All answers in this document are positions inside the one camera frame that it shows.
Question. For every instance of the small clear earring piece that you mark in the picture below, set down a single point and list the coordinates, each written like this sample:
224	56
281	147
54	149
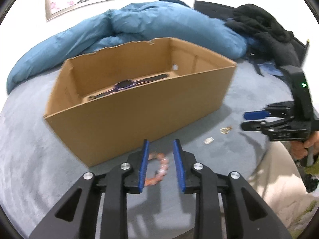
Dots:
208	141

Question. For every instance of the blue duvet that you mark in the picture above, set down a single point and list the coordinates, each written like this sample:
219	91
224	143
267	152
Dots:
154	25

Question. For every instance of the black clothing pile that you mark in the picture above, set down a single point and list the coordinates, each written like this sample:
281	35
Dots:
264	22

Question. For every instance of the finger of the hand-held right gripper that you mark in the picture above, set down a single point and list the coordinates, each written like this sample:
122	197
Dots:
256	126
256	115

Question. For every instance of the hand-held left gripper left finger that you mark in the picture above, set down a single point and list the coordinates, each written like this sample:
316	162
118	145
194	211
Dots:
144	165

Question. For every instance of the blue packet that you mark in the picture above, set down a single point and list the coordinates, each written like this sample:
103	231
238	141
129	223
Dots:
270	69

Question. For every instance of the person's right hand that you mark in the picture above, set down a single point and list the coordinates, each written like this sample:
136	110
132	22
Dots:
302	148

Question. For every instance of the brown cardboard box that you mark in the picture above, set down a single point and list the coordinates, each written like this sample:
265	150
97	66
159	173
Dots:
139	122

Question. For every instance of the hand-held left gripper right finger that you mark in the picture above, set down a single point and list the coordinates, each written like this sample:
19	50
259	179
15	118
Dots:
180	165

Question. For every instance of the black purple smartwatch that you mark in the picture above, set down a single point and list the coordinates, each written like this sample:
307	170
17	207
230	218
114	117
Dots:
125	84

